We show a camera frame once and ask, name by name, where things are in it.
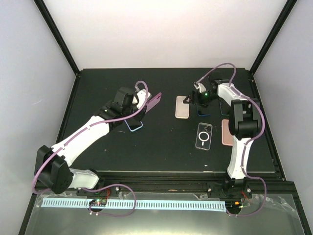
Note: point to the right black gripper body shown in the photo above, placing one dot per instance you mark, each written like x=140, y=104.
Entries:
x=204, y=100

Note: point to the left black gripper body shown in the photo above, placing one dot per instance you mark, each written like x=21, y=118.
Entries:
x=139, y=117

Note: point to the phone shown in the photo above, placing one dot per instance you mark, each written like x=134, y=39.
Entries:
x=133, y=125
x=203, y=136
x=182, y=109

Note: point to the blue smartphone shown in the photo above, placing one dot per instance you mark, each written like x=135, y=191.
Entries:
x=203, y=111

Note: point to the magenta smartphone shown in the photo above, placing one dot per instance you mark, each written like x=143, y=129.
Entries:
x=153, y=102

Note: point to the black smartphone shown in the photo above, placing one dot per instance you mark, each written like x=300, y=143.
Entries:
x=224, y=108

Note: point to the pink phone case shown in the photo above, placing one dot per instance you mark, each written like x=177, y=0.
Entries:
x=227, y=138

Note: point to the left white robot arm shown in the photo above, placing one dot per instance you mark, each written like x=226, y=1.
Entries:
x=55, y=172

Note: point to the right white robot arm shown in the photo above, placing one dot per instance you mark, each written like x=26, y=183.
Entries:
x=246, y=121

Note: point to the left controller board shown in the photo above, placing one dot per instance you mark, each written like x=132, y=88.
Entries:
x=98, y=203

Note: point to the controller board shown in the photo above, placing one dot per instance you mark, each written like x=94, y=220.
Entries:
x=233, y=205
x=98, y=203

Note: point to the right controller board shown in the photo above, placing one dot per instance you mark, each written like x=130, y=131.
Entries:
x=233, y=205

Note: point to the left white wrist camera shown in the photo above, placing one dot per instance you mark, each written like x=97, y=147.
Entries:
x=139, y=98

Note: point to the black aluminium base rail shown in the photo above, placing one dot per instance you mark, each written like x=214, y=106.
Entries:
x=185, y=182

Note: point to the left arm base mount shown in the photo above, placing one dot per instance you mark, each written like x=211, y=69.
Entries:
x=99, y=192

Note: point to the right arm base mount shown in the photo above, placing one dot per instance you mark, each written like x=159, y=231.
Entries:
x=228, y=189

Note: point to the light blue slotted cable duct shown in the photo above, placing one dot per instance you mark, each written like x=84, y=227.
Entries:
x=180, y=205

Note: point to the right black frame post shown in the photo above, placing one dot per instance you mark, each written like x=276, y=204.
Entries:
x=281, y=19

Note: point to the black frame post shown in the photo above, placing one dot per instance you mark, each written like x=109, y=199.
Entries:
x=281, y=19
x=44, y=11

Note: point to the left black frame post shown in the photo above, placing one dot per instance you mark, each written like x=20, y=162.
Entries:
x=44, y=11

